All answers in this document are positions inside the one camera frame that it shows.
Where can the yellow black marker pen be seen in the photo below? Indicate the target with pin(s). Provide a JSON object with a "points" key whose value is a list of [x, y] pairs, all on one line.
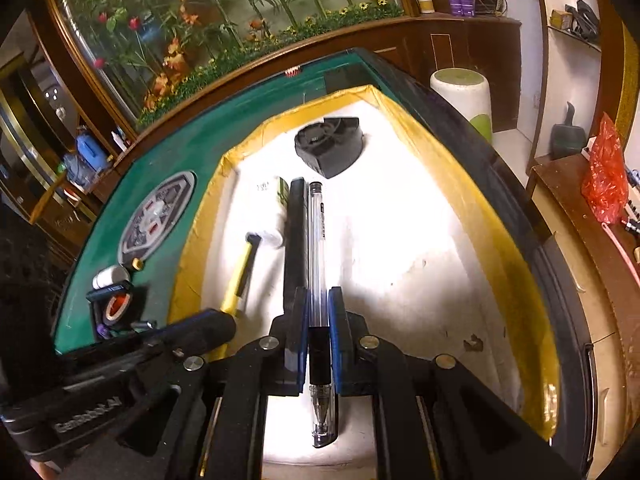
{"points": [[240, 275]]}

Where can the brown wooden side table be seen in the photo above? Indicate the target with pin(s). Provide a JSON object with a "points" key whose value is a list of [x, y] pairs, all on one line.
{"points": [[565, 200]]}

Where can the glass case of artificial flowers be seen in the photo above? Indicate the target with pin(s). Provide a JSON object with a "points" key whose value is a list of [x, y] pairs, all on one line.
{"points": [[225, 20]]}

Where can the yellow rimmed white foam box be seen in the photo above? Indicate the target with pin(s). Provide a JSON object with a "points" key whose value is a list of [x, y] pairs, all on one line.
{"points": [[425, 260]]}

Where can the black tape dispenser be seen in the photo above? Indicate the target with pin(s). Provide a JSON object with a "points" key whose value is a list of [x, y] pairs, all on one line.
{"points": [[330, 152]]}

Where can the clear plastic bottle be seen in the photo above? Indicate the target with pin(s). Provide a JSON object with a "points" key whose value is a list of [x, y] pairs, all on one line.
{"points": [[70, 169]]}

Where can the small cardboard box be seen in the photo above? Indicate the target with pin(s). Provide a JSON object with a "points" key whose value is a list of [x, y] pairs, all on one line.
{"points": [[562, 19]]}

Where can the dark grey dustpan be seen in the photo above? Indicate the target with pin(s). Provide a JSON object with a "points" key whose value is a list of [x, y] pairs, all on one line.
{"points": [[567, 136]]}

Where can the black pouch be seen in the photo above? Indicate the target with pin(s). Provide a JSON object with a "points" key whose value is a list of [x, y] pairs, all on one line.
{"points": [[584, 16]]}

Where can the gold framed wall shelf unit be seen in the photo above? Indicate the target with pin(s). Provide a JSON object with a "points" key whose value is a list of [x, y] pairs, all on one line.
{"points": [[625, 90]]}

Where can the black orange tape roll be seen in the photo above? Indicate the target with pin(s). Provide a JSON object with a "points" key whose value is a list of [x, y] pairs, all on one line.
{"points": [[116, 316]]}

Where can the long black bar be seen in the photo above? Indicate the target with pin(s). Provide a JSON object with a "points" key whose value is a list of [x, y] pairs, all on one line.
{"points": [[296, 240]]}

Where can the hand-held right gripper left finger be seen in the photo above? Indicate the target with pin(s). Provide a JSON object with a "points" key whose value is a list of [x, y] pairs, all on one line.
{"points": [[300, 345]]}

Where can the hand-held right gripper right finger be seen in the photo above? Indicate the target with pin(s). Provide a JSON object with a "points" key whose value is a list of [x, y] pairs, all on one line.
{"points": [[337, 345]]}

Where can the white green cylindrical bin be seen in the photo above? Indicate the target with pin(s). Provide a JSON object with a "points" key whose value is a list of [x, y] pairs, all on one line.
{"points": [[462, 102]]}

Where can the wooden cabinet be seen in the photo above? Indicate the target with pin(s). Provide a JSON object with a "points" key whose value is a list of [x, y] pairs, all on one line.
{"points": [[415, 50]]}

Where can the small white bottle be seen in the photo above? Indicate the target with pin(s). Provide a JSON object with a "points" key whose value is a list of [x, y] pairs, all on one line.
{"points": [[119, 141]]}

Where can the round table control panel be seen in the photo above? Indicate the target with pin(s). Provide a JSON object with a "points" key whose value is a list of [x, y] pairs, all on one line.
{"points": [[155, 220]]}

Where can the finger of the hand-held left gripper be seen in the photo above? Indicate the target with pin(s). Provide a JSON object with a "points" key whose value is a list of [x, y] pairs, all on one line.
{"points": [[200, 329]]}

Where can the white plastic bottle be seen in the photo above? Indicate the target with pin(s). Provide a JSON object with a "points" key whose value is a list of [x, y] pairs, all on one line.
{"points": [[111, 276]]}

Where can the red plastic bag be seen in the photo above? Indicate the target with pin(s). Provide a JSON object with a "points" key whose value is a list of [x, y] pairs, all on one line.
{"points": [[605, 175]]}

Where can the clear ballpoint pen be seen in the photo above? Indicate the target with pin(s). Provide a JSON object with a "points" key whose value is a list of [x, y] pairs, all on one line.
{"points": [[316, 260]]}

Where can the white tube green label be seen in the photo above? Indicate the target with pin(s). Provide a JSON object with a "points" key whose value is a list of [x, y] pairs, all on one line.
{"points": [[271, 212]]}

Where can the blue plastic jug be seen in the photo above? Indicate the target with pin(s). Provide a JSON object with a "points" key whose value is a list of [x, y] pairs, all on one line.
{"points": [[91, 153]]}

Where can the black stick with gold caps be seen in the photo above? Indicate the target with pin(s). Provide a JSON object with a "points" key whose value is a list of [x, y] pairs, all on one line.
{"points": [[136, 263]]}

